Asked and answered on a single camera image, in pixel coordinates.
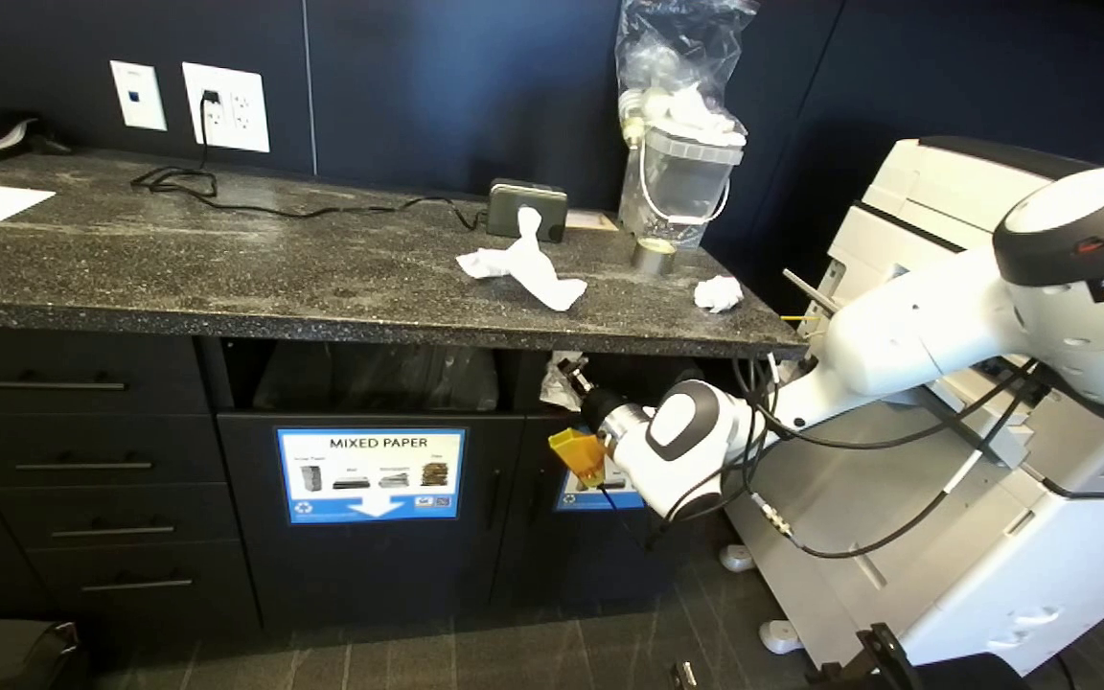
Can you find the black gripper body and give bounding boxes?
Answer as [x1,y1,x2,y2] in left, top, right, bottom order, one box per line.
[579,380,639,438]

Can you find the printed white tissue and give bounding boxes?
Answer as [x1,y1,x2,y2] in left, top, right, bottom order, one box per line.
[537,348,591,413]

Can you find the large crumpled white tissue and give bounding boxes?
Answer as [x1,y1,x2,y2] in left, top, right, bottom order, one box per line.
[453,203,591,316]

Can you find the small crumpled white tissue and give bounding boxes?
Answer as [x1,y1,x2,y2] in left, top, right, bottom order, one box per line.
[690,272,749,317]

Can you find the yellow snack bag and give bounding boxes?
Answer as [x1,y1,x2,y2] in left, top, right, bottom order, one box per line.
[543,424,612,491]

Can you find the mixed paper label up arrow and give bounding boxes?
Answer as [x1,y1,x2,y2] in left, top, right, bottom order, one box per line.
[551,467,652,518]

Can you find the small white card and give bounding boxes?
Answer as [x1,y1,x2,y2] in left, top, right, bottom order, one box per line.
[562,208,621,238]

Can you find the small black box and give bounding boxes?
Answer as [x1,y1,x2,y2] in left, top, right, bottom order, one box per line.
[484,175,572,247]

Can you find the white printer caster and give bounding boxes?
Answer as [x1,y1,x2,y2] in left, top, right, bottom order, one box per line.
[718,542,760,580]
[755,617,806,658]

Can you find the mixed paper label down arrow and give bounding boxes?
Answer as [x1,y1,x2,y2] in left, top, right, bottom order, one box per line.
[271,424,468,528]

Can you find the clear plastic bucket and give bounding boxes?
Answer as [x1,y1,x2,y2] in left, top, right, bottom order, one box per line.
[617,113,752,249]

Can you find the dark counter cabinet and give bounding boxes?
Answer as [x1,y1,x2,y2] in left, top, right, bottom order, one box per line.
[0,138,806,643]

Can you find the clear plastic bag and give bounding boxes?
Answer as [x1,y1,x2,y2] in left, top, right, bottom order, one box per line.
[609,0,760,138]

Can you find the black clamp stand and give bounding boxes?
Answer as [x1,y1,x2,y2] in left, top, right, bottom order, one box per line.
[816,621,928,690]

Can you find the large white office printer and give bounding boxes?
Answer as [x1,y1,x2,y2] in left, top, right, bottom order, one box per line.
[718,129,1104,684]

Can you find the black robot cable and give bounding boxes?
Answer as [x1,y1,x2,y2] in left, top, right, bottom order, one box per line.
[690,353,1057,566]

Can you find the black power cable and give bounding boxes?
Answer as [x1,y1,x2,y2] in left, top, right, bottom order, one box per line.
[125,161,488,238]

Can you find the large white wall outlet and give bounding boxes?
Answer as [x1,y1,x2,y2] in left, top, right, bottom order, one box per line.
[176,58,277,157]

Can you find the black drawer handle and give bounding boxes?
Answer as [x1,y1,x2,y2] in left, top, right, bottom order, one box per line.
[10,455,157,479]
[0,371,131,394]
[75,575,199,599]
[45,521,180,546]

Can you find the small white wall plate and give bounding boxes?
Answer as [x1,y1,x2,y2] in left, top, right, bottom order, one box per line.
[107,58,174,133]

